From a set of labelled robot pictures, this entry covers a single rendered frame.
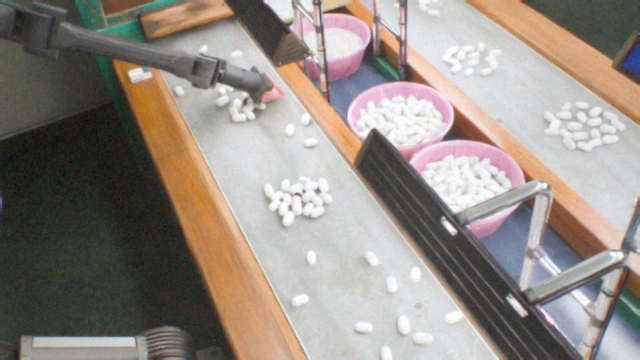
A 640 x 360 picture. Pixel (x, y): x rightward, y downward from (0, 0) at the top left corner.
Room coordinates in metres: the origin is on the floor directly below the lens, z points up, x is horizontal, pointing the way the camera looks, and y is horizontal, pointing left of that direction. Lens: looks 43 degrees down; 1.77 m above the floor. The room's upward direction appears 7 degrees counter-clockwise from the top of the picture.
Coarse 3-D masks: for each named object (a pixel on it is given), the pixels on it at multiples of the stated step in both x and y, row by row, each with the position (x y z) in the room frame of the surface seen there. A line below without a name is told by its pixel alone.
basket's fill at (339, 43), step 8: (312, 32) 1.78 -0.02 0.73; (328, 32) 1.76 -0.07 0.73; (336, 32) 1.76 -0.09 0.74; (344, 32) 1.76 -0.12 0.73; (352, 32) 1.75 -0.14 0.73; (304, 40) 1.74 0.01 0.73; (312, 40) 1.73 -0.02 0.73; (328, 40) 1.71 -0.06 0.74; (336, 40) 1.71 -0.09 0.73; (344, 40) 1.72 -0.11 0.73; (352, 40) 1.70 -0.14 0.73; (360, 40) 1.71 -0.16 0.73; (312, 48) 1.68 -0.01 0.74; (328, 48) 1.67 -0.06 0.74; (336, 48) 1.67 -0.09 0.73; (344, 48) 1.66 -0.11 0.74; (352, 48) 1.66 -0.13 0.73; (328, 56) 1.63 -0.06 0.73; (336, 56) 1.62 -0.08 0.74
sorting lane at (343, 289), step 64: (256, 64) 1.62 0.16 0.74; (192, 128) 1.35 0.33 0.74; (256, 128) 1.32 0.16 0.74; (256, 192) 1.08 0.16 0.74; (320, 192) 1.05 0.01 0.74; (256, 256) 0.88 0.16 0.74; (320, 256) 0.86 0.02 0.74; (384, 256) 0.84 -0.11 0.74; (320, 320) 0.70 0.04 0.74; (384, 320) 0.69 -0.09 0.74
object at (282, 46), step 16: (224, 0) 1.43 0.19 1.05; (240, 0) 1.36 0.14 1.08; (256, 0) 1.30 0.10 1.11; (240, 16) 1.33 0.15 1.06; (256, 16) 1.27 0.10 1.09; (272, 16) 1.21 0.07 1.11; (256, 32) 1.24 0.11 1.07; (272, 32) 1.18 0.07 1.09; (288, 32) 1.14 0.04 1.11; (272, 48) 1.16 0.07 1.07; (288, 48) 1.14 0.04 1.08; (304, 48) 1.15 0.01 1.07; (288, 64) 1.14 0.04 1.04
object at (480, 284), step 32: (384, 160) 0.74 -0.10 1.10; (384, 192) 0.70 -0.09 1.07; (416, 192) 0.66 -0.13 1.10; (416, 224) 0.62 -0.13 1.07; (448, 256) 0.55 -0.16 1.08; (480, 256) 0.52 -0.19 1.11; (448, 288) 0.52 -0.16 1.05; (480, 288) 0.49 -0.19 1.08; (512, 288) 0.46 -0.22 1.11; (480, 320) 0.46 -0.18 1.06; (512, 320) 0.43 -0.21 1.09; (544, 320) 0.41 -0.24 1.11; (512, 352) 0.40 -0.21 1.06; (544, 352) 0.38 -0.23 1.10; (576, 352) 0.40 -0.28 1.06
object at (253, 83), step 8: (248, 72) 1.39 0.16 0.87; (256, 72) 1.42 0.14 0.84; (248, 80) 1.37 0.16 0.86; (256, 80) 1.38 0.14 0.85; (264, 80) 1.37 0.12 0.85; (240, 88) 1.36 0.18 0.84; (248, 88) 1.36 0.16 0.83; (256, 88) 1.37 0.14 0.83; (264, 88) 1.36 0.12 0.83; (256, 96) 1.36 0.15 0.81
